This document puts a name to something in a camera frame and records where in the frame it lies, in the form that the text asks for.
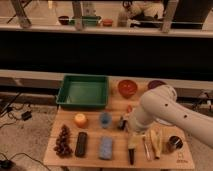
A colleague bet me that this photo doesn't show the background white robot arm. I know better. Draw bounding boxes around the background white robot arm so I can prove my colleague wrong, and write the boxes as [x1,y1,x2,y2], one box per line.
[117,0,164,27]

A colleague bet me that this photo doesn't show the metal cup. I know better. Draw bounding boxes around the metal cup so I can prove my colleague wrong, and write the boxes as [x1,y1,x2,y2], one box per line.
[167,136,183,153]

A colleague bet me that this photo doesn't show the black handled knife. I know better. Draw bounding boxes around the black handled knife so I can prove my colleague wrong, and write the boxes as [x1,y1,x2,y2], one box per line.
[128,149,135,165]

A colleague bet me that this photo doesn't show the background green tray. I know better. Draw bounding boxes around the background green tray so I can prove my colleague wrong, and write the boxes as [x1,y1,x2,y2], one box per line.
[69,15,102,27]

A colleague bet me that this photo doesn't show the orange fruit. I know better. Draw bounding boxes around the orange fruit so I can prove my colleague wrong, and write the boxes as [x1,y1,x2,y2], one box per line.
[74,113,87,128]

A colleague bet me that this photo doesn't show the black rectangular block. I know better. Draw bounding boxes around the black rectangular block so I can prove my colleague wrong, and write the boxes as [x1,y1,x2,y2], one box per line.
[75,132,88,157]

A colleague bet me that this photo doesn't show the metal spoon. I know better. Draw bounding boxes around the metal spoon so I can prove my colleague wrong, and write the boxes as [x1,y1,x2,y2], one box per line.
[142,136,151,161]

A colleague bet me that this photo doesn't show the orange carrot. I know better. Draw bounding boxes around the orange carrot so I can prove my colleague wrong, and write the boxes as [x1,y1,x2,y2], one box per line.
[126,105,133,113]

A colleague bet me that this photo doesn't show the green plastic tray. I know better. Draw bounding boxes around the green plastic tray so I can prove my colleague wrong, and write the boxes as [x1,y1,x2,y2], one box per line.
[56,75,109,109]

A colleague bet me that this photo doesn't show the blue sponge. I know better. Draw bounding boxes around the blue sponge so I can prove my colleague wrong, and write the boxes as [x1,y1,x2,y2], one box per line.
[99,136,113,160]

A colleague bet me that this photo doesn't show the background dark red bowl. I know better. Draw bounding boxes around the background dark red bowl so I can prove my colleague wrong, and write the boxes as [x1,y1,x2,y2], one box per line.
[58,16,69,25]

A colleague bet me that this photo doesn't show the background orange bowl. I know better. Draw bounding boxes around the background orange bowl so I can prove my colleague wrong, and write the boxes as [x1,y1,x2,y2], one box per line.
[102,19,113,27]

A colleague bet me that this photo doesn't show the yellow banana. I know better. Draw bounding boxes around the yellow banana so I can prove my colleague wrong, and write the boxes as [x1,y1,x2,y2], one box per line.
[150,130,162,159]

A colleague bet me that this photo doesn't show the purple bowl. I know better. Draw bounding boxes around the purple bowl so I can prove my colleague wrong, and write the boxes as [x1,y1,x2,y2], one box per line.
[148,80,165,89]

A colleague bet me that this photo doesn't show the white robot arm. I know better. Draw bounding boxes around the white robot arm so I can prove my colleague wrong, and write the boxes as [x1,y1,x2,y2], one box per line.
[128,85,213,148]

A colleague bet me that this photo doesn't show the black power adapter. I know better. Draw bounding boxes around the black power adapter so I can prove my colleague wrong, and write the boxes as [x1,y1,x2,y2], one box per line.
[21,111,32,121]

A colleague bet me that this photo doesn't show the purple grape bunch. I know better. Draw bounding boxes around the purple grape bunch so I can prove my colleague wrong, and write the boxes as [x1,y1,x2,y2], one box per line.
[54,125,73,158]

